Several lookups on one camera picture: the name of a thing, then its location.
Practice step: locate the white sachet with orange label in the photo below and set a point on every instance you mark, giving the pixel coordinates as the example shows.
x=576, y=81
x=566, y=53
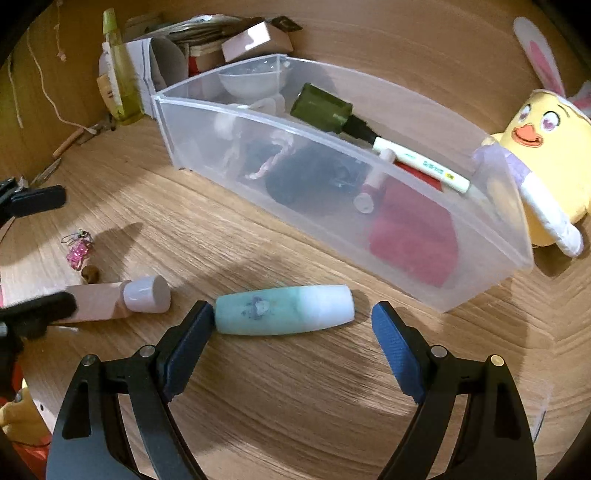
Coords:
x=107, y=87

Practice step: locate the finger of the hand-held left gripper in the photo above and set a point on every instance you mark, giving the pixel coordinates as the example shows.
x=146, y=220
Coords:
x=41, y=199
x=51, y=307

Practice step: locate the white paper bag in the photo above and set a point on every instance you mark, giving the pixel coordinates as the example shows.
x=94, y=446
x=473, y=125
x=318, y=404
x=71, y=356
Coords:
x=152, y=60

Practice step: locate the clear plastic bin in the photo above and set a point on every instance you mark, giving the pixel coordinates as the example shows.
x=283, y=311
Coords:
x=207, y=138

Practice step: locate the red cloth pouch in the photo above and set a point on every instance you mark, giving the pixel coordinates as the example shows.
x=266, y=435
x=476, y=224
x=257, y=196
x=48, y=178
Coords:
x=411, y=230

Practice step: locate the small pink tube white cap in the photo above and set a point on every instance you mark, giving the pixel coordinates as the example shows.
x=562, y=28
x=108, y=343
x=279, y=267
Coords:
x=374, y=189

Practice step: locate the pink bead charm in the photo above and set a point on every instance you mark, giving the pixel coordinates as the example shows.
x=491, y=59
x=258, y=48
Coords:
x=78, y=251

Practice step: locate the green pump bottle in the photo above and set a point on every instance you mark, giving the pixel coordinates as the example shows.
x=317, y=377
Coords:
x=323, y=108

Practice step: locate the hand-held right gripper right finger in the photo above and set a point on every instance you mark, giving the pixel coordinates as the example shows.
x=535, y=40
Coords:
x=397, y=350

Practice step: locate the black pouch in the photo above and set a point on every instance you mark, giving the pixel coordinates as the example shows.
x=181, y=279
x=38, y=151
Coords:
x=304, y=177

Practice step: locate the small pink box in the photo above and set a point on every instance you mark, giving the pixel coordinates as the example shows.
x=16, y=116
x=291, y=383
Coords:
x=254, y=41

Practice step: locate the clear plastic cup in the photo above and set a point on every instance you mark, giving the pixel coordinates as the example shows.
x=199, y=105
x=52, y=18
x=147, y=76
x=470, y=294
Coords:
x=249, y=83

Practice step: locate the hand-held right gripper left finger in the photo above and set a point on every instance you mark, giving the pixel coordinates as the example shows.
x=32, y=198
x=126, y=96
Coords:
x=189, y=350

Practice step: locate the yellow chick plush toy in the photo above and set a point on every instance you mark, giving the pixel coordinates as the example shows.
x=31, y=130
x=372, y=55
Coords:
x=545, y=138

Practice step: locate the pink bottle with lilac cap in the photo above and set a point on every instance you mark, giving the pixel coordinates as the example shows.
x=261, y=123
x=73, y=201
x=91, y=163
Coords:
x=106, y=300

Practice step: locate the mint green tube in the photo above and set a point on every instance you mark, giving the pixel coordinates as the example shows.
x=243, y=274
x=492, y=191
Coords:
x=286, y=309

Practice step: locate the yellow-green spray bottle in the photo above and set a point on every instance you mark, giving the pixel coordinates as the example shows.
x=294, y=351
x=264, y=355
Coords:
x=121, y=69

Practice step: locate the red and white box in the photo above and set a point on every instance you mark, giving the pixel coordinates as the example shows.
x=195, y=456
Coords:
x=205, y=60

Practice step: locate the white marker pen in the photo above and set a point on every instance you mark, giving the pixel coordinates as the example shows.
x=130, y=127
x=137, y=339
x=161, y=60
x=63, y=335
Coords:
x=425, y=166

